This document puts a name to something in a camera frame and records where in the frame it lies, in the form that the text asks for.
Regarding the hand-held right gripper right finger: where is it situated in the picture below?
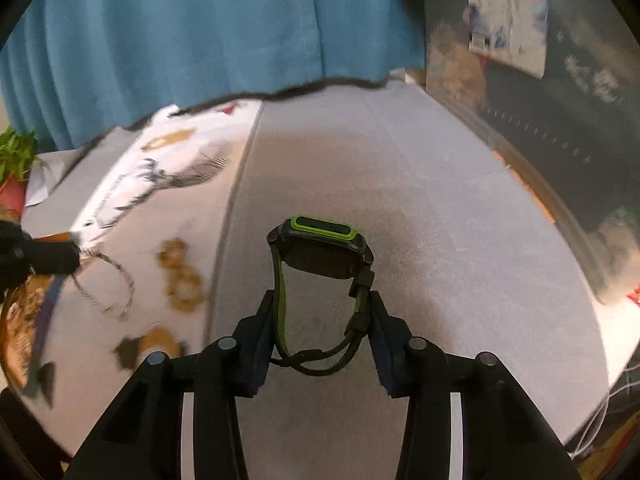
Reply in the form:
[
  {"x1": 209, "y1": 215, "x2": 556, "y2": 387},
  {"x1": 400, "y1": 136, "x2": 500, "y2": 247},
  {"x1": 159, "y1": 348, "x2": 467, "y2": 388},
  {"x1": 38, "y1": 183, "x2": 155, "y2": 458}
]
[{"x1": 367, "y1": 290, "x2": 584, "y2": 480}]

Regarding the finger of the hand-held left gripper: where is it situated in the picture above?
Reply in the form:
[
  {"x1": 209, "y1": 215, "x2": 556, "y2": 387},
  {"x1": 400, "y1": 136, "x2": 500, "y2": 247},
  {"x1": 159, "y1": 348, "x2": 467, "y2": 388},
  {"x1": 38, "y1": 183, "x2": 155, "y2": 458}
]
[{"x1": 22, "y1": 240, "x2": 81, "y2": 276}]

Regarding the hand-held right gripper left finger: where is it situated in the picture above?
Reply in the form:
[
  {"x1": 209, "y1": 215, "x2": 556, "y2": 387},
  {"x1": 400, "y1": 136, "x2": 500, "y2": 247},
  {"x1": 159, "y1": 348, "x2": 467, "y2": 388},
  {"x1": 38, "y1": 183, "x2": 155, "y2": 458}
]
[{"x1": 62, "y1": 289, "x2": 278, "y2": 480}]

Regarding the amber tray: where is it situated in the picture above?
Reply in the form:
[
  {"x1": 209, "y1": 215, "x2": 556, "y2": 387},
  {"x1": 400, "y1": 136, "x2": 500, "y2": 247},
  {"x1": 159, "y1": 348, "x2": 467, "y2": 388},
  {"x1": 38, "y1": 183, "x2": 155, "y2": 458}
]
[{"x1": 0, "y1": 230, "x2": 77, "y2": 392}]

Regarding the silver chain bracelet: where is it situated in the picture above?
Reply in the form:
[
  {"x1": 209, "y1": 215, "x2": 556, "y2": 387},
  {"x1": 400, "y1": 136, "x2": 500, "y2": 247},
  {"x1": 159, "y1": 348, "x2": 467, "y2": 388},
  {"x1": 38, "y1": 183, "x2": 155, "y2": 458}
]
[{"x1": 74, "y1": 251, "x2": 136, "y2": 322}]

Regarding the green and black watch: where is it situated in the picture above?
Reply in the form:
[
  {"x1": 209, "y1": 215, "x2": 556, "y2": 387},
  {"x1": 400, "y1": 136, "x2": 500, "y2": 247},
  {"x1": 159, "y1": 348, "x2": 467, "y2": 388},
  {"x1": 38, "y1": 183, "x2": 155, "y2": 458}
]
[{"x1": 266, "y1": 215, "x2": 376, "y2": 376}]

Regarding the white paper sheet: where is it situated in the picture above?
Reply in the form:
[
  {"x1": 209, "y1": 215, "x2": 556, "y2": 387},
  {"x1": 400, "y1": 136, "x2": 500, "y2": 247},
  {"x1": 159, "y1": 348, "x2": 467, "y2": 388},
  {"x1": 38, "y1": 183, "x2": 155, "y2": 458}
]
[{"x1": 24, "y1": 150, "x2": 82, "y2": 207}]

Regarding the potted plant with red pot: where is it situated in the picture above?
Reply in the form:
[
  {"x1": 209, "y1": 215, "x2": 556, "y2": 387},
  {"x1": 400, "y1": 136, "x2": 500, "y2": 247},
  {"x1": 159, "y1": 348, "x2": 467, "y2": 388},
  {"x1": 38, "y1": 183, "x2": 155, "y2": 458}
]
[{"x1": 0, "y1": 128, "x2": 40, "y2": 217}]

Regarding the white deer print cloth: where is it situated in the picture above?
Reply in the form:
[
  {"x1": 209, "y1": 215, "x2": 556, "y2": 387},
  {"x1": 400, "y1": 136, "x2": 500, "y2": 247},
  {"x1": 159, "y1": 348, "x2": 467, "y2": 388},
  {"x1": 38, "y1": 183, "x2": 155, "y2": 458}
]
[{"x1": 20, "y1": 101, "x2": 264, "y2": 457}]

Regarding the grey felt mat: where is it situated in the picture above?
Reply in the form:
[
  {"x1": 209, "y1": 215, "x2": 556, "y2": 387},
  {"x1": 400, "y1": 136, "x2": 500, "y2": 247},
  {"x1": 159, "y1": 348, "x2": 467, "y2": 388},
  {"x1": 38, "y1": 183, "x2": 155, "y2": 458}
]
[{"x1": 20, "y1": 80, "x2": 614, "y2": 480}]

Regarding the blue curtain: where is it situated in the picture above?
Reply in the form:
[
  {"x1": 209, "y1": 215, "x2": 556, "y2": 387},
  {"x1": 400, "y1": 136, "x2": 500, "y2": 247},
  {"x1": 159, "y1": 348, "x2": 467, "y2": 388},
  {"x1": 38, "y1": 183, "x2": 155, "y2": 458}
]
[{"x1": 0, "y1": 0, "x2": 427, "y2": 154}]

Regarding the clear plastic storage box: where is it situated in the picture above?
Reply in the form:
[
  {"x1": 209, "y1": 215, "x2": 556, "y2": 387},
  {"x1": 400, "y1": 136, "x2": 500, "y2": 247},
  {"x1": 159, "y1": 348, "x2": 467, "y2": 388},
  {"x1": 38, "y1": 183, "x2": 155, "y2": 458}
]
[{"x1": 416, "y1": 0, "x2": 640, "y2": 307}]

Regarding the paper label on box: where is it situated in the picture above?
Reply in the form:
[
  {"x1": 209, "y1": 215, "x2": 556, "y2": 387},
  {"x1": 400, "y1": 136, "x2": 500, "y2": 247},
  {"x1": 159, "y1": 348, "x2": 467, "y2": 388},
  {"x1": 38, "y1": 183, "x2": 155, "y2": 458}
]
[{"x1": 467, "y1": 0, "x2": 550, "y2": 80}]

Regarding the yellow bead bracelet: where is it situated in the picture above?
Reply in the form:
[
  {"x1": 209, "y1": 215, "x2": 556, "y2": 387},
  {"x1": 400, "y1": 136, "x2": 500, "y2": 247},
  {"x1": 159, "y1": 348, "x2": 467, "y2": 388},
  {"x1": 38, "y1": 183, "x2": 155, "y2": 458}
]
[{"x1": 157, "y1": 238, "x2": 206, "y2": 314}]

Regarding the white cable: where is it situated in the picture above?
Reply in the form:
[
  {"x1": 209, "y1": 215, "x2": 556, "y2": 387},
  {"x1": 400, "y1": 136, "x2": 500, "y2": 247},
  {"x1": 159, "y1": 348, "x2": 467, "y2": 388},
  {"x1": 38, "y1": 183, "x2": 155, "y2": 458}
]
[{"x1": 564, "y1": 364, "x2": 640, "y2": 462}]

